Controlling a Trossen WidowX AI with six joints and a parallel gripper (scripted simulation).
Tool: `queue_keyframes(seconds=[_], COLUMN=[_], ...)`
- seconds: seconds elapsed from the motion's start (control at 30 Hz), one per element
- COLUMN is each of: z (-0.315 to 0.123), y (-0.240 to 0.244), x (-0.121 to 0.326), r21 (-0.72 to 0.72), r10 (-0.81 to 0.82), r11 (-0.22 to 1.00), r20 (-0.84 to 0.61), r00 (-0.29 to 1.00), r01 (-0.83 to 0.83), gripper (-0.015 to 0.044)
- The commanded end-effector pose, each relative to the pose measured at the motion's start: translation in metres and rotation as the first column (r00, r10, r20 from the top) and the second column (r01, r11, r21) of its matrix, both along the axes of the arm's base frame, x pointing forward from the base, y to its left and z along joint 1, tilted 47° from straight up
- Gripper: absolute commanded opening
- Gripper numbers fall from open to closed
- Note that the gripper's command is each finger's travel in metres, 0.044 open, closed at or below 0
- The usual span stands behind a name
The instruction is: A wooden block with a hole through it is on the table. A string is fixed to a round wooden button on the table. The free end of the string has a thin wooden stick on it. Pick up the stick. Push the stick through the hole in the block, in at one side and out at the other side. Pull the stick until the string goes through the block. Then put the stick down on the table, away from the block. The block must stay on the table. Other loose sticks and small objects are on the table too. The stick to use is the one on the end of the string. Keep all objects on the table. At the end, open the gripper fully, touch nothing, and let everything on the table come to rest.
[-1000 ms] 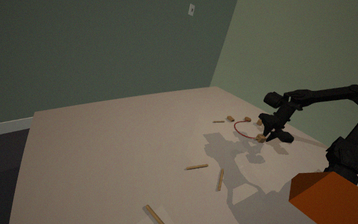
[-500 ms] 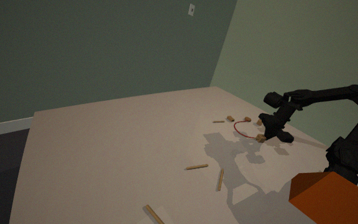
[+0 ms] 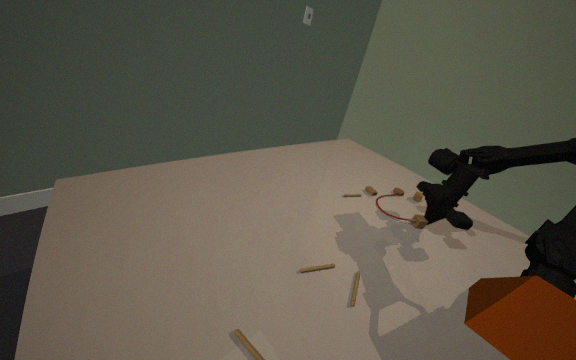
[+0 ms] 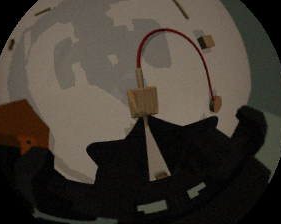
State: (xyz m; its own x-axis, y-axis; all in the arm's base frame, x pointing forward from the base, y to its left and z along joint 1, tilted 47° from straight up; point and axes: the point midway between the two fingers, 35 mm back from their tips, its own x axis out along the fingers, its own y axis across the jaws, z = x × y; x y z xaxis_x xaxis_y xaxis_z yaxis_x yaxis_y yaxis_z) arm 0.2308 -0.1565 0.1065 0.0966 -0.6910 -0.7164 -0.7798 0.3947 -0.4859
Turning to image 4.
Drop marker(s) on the dark red string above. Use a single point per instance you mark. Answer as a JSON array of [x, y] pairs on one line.
[[139, 74]]

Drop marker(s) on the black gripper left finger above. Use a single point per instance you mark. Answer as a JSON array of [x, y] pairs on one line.
[[131, 148]]

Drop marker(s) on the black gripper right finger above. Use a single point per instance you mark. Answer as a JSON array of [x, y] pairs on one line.
[[173, 140]]

